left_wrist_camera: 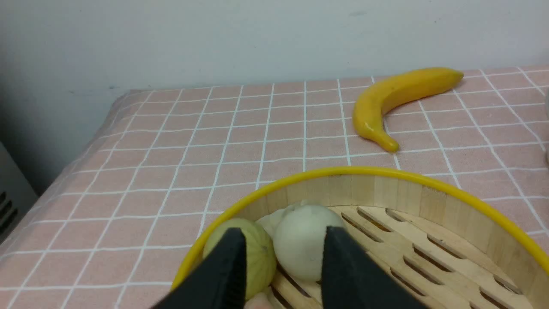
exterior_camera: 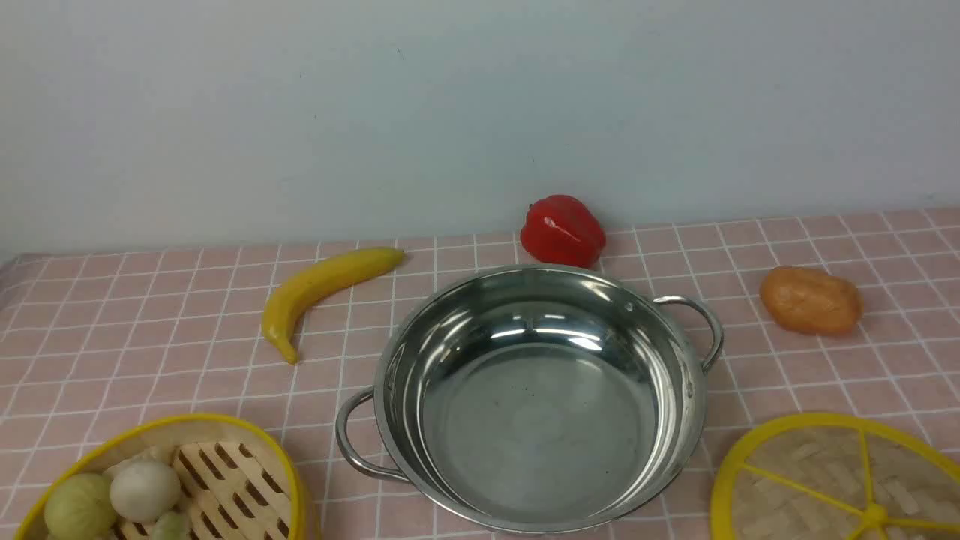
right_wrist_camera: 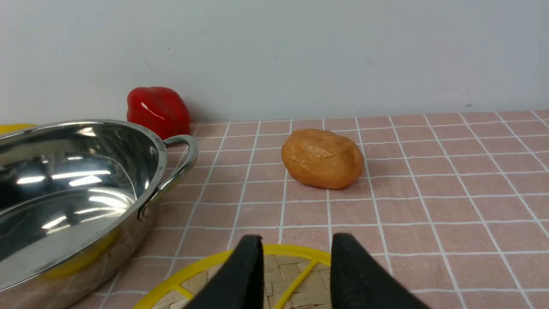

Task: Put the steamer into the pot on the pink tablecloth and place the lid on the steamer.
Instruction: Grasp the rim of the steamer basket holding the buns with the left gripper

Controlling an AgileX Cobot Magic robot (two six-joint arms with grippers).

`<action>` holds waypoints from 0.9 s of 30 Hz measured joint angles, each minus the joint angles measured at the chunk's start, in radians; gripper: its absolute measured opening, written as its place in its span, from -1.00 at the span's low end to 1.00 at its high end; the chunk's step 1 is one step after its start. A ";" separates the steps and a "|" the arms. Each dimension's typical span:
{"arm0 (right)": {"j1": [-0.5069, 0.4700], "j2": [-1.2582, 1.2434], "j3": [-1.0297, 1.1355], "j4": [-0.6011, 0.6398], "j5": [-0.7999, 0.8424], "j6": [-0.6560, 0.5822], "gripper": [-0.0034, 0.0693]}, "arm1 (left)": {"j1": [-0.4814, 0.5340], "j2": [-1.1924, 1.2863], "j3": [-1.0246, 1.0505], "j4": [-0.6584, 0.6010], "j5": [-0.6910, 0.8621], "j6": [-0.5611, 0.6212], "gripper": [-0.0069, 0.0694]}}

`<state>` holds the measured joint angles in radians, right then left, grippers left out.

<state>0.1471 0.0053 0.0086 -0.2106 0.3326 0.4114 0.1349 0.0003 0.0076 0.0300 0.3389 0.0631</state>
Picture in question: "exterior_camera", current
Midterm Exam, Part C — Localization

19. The red toy bell pepper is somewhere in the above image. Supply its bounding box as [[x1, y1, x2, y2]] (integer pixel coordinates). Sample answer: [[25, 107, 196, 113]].
[[519, 194, 607, 268]]

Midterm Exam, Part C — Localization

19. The orange toy potato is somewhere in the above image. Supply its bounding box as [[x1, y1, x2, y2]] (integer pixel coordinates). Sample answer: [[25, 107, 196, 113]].
[[759, 266, 865, 335]]

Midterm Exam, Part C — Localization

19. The stainless steel pot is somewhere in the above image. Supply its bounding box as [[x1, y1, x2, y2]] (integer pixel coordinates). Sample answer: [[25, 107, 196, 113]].
[[335, 264, 725, 536]]

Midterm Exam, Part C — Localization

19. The white toy bun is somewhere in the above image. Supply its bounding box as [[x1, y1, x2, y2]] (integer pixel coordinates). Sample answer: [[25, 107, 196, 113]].
[[109, 459, 181, 523]]

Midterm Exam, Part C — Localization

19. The green toy dumpling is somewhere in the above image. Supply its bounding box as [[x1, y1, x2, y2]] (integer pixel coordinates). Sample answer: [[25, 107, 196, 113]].
[[148, 511, 191, 540]]

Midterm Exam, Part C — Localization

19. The green toy bun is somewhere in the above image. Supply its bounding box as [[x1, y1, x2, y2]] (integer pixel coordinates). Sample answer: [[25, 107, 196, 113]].
[[43, 474, 118, 539]]

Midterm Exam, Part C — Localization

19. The yellow toy banana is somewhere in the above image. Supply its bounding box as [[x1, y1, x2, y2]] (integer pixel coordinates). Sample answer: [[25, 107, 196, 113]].
[[261, 247, 406, 365]]

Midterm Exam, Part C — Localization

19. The bamboo steamer yellow rim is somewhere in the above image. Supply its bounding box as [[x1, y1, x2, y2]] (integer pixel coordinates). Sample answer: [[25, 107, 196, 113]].
[[15, 413, 310, 540]]

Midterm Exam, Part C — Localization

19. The woven bamboo steamer lid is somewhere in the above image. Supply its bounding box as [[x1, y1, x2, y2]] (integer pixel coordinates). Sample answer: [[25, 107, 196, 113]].
[[709, 412, 959, 539]]

